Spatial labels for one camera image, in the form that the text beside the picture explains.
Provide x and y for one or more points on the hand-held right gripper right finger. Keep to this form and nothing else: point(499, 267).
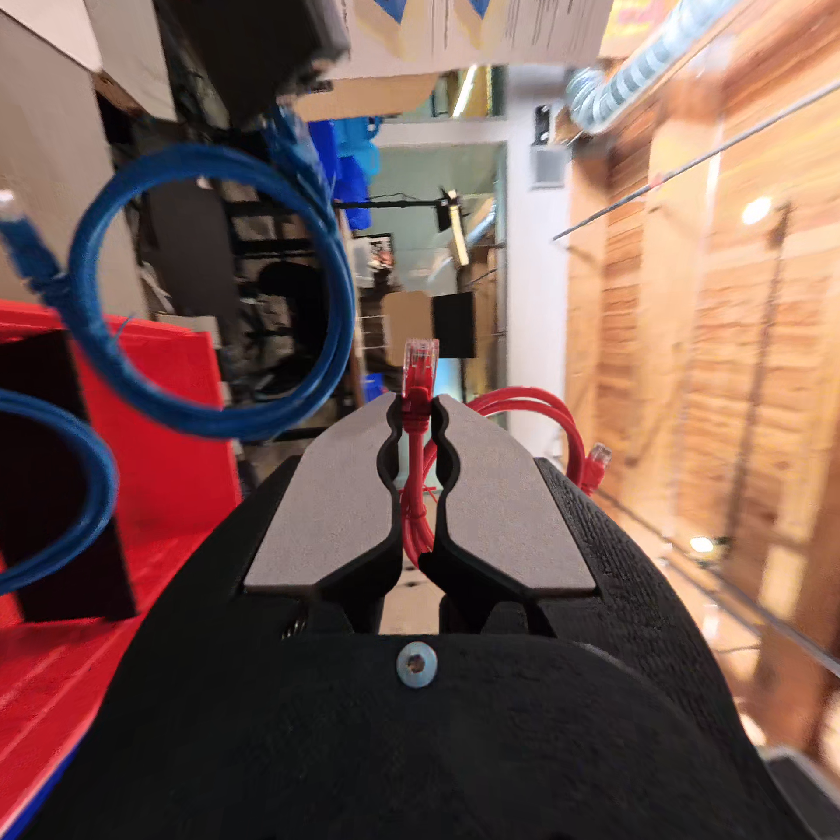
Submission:
point(512, 525)

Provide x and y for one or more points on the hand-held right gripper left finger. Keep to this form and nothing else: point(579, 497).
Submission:
point(321, 518)

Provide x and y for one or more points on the red plastic bin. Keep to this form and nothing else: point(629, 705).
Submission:
point(164, 426)

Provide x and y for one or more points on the blue plastic bin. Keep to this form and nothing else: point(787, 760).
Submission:
point(49, 800)

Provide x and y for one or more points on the black ethernet adapter box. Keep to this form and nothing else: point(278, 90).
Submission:
point(262, 46)

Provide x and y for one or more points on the small blue bin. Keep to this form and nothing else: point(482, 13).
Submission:
point(375, 387)

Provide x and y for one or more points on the black office chair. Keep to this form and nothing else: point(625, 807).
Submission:
point(295, 315)

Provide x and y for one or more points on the black bin divider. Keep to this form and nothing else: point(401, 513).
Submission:
point(52, 525)

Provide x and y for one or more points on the black flat box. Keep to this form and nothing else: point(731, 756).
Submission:
point(190, 249)

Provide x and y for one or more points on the black tripod light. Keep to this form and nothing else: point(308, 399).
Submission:
point(456, 229)

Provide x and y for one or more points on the light blue plastic crate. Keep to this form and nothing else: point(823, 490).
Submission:
point(358, 144)

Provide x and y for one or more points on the ceiling spot lamp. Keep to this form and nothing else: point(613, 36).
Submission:
point(756, 211)

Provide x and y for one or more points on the metal ceiling pipe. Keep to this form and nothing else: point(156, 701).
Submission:
point(689, 167)

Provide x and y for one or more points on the printed instruction sheet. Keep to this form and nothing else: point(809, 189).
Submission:
point(525, 26)

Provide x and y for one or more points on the black wall panel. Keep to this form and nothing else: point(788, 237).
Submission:
point(454, 325)

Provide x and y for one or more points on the grey wall vent grille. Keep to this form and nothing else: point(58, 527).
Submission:
point(548, 167)

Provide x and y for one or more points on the silver spiral duct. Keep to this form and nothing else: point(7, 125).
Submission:
point(623, 79)

